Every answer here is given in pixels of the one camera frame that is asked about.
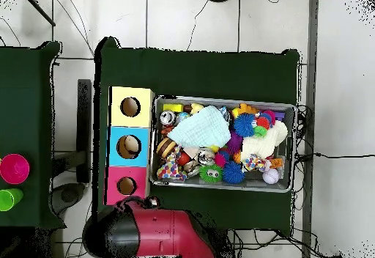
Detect cream waffle cloth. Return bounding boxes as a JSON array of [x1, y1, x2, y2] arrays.
[[240, 119, 289, 161]]

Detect shallow wire mesh bin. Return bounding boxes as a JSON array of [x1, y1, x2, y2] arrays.
[[149, 95, 297, 194]]

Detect dark green table cloth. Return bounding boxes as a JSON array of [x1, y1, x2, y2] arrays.
[[0, 41, 67, 229], [92, 36, 301, 232]]

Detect wooden box with three holes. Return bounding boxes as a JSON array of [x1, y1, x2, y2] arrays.
[[104, 86, 155, 207]]

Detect black rod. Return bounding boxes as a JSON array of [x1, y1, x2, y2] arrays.
[[24, 0, 56, 27]]

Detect black flat panel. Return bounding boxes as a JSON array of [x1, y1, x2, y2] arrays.
[[75, 78, 93, 184]]

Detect polka-dot fabric cloth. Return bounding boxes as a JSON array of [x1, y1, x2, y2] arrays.
[[156, 146, 188, 182]]

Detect white baseball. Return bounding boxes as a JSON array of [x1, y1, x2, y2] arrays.
[[261, 168, 280, 185]]

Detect wooden toy hamburger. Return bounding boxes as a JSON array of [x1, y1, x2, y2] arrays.
[[155, 137, 177, 159]]

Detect pink plastic cup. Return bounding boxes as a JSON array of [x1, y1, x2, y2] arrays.
[[0, 152, 31, 185]]

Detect green spiky ball with eyes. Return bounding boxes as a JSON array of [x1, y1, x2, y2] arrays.
[[198, 163, 224, 183]]

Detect mint green waffle cloth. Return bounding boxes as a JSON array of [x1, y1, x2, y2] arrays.
[[167, 105, 232, 149]]

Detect black cable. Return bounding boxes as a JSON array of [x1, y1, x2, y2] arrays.
[[295, 151, 375, 163]]

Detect green plastic cup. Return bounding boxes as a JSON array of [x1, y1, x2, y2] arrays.
[[0, 188, 24, 212]]

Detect polka-dot fabric scrunchie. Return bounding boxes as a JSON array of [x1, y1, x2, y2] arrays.
[[242, 153, 266, 172]]

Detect blue spiky rubber ball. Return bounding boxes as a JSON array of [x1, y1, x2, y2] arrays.
[[233, 112, 256, 138], [221, 161, 246, 185]]

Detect yellow plush duck toy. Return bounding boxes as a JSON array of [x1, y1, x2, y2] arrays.
[[190, 102, 205, 115]]

